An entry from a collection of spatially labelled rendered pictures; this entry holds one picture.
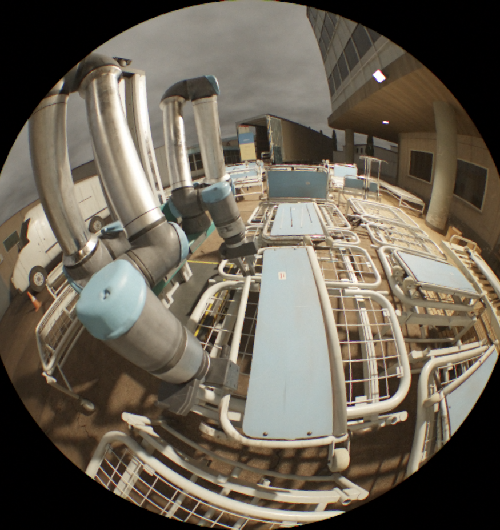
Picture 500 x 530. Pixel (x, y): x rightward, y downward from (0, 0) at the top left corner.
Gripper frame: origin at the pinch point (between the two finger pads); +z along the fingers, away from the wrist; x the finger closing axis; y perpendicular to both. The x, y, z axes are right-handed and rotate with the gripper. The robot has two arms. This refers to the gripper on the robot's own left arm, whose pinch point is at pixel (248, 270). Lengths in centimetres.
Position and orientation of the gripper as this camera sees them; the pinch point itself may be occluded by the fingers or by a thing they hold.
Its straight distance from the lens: 62.6
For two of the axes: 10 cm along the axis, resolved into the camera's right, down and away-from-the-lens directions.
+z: 3.0, 7.7, 5.6
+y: -1.2, 6.2, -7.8
